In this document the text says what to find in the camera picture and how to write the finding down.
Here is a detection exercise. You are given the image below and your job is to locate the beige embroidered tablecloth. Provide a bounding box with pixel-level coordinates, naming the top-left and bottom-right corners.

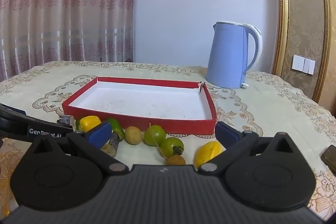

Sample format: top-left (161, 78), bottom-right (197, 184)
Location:
top-left (0, 60), bottom-right (336, 222)

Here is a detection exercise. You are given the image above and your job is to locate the white wall switch panel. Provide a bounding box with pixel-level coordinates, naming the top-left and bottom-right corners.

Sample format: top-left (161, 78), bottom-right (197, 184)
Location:
top-left (292, 54), bottom-right (316, 75)

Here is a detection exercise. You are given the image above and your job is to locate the pink patterned curtain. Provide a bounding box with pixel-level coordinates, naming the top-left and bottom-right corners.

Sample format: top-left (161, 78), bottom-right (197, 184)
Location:
top-left (0, 0), bottom-right (137, 83)

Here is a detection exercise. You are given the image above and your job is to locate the tapered green cucumber piece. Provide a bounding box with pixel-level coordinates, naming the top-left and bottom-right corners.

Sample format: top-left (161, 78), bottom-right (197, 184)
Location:
top-left (106, 118), bottom-right (126, 142)

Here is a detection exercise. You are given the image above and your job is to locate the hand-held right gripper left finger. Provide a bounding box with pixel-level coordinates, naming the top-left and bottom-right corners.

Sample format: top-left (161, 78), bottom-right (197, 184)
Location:
top-left (26, 121), bottom-right (129, 175)

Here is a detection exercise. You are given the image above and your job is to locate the green tomato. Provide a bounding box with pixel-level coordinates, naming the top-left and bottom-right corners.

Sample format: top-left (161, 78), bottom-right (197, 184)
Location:
top-left (160, 137), bottom-right (185, 157)
top-left (143, 125), bottom-right (167, 146)

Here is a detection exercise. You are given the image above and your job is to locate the red cardboard tray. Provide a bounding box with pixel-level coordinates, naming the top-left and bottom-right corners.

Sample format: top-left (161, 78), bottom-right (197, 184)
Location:
top-left (62, 76), bottom-right (218, 136)

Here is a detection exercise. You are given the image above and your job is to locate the dark eggplant piece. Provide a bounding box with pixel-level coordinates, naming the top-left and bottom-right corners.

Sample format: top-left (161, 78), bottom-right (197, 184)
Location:
top-left (101, 132), bottom-right (121, 157)
top-left (57, 115), bottom-right (75, 127)

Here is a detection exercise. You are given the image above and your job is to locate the blue electric kettle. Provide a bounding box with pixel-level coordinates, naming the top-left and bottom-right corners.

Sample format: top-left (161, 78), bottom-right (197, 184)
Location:
top-left (205, 21), bottom-right (263, 89)

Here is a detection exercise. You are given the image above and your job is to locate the gold wall moulding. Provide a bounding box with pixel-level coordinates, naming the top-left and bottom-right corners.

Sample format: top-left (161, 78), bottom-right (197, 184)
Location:
top-left (272, 0), bottom-right (290, 77)
top-left (314, 0), bottom-right (332, 104)

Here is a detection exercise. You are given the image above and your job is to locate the yellow star fruit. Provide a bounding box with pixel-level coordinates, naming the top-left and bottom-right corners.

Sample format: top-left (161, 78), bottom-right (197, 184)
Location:
top-left (194, 141), bottom-right (223, 165)
top-left (79, 115), bottom-right (102, 132)

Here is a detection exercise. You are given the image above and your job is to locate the dark flat rectangular object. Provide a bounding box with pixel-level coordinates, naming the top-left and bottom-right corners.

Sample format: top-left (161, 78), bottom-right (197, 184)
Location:
top-left (321, 145), bottom-right (336, 173)

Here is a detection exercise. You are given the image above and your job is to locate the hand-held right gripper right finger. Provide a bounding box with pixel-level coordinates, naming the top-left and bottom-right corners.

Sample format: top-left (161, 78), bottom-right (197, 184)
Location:
top-left (198, 121), bottom-right (302, 176)

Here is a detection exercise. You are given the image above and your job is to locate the brown kiwi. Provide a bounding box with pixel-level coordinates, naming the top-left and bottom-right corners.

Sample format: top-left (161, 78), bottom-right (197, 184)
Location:
top-left (165, 154), bottom-right (186, 165)
top-left (124, 126), bottom-right (143, 145)

